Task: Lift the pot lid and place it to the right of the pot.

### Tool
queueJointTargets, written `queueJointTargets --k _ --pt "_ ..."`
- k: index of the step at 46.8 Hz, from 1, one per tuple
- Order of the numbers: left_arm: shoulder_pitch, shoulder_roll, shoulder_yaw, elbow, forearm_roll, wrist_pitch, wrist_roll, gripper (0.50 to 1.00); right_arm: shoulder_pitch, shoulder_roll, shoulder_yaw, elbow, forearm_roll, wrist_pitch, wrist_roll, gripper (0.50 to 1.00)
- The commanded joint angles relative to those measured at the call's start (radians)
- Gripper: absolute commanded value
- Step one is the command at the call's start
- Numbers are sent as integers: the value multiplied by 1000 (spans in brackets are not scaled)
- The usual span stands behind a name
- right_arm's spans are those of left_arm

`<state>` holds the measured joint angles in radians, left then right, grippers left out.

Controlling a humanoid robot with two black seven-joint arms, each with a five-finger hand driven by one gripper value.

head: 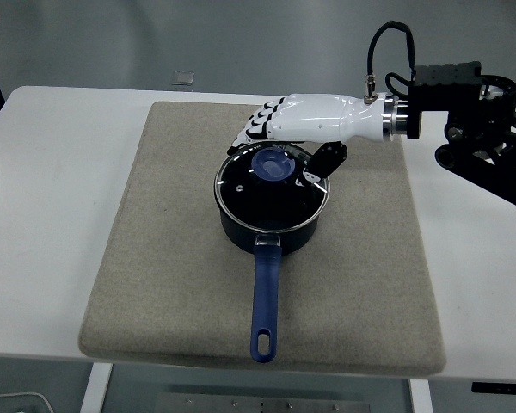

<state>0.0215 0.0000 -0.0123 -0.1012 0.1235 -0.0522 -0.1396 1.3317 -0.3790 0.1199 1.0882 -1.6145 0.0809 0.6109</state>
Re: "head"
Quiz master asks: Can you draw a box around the white table leg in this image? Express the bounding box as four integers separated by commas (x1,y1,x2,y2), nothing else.
79,363,114,413
408,378,433,413

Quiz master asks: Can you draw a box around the black pot with blue handle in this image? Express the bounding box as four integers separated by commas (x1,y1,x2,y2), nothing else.
214,144,330,364

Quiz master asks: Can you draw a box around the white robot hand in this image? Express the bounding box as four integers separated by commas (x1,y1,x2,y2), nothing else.
226,92,388,188

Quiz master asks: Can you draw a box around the black table control panel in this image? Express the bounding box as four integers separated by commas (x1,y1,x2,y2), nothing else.
471,381,516,395

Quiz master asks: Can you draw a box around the beige fabric mat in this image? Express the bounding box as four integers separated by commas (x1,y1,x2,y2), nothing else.
77,101,447,374

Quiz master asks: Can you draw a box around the glass lid with blue knob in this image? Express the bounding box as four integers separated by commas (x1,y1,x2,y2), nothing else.
214,141,330,231

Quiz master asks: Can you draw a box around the white cable loop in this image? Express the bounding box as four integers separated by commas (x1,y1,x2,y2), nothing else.
0,391,52,413

